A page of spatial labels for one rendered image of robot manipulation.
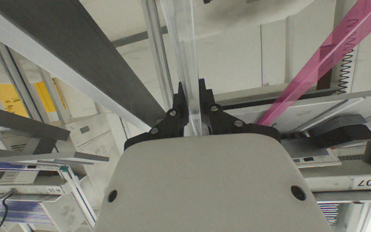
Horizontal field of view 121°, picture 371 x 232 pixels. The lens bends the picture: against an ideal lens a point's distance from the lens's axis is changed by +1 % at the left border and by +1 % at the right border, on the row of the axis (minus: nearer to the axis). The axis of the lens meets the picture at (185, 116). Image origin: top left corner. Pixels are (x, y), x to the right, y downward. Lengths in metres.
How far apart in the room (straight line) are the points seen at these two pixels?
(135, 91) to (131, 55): 2.05
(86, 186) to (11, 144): 0.66
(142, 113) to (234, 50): 1.87
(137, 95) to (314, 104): 0.26
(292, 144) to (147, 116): 0.35
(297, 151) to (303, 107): 0.16
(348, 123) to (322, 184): 0.38
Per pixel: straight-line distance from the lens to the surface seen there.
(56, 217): 1.20
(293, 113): 0.26
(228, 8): 0.69
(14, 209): 1.46
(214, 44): 1.95
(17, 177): 1.15
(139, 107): 0.17
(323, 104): 0.26
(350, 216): 0.78
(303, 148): 0.40
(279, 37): 2.22
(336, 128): 0.36
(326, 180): 0.69
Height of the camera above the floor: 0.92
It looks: 14 degrees up
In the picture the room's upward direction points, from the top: 170 degrees clockwise
